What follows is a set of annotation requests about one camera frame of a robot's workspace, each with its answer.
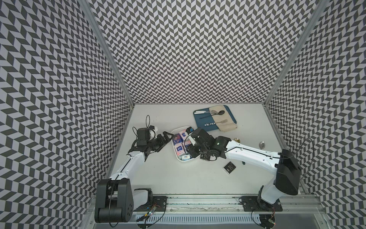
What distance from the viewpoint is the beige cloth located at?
104 centimetres

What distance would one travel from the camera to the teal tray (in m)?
1.05

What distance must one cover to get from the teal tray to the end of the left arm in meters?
0.31

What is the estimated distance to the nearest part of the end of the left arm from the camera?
63 cm

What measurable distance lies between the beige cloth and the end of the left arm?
1.32 feet

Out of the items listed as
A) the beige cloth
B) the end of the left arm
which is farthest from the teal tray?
the end of the left arm
